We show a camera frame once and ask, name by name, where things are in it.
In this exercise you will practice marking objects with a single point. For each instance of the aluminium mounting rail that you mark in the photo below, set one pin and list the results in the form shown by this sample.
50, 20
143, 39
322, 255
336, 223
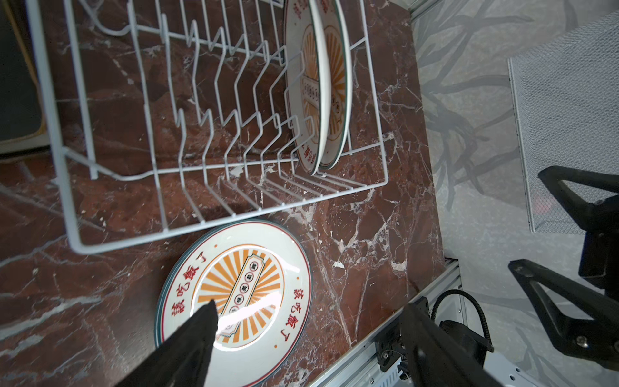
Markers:
360, 366

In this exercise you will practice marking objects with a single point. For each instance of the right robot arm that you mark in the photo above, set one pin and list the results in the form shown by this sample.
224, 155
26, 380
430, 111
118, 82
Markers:
477, 346

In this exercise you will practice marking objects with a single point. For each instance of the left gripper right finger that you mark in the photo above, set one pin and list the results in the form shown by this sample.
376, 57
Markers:
434, 358

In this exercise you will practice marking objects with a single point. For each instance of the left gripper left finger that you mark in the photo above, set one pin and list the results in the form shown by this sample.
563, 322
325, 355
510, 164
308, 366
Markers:
183, 359

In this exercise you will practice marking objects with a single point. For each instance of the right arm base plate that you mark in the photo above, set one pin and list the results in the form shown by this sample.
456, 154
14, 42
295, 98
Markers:
387, 348

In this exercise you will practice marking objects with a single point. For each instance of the white wire dish rack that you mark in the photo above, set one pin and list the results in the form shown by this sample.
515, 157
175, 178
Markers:
167, 118

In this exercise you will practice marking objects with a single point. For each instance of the white round plate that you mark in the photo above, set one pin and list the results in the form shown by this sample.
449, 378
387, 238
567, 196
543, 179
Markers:
308, 80
339, 55
258, 276

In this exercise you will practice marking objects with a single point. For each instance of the white mesh wall basket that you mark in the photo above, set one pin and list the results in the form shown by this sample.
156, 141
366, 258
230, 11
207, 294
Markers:
565, 95

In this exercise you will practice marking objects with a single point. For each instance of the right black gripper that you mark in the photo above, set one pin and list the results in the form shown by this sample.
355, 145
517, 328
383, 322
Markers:
579, 322

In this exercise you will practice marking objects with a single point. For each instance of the pink object in basket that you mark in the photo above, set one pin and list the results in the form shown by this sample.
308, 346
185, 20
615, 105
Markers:
542, 207

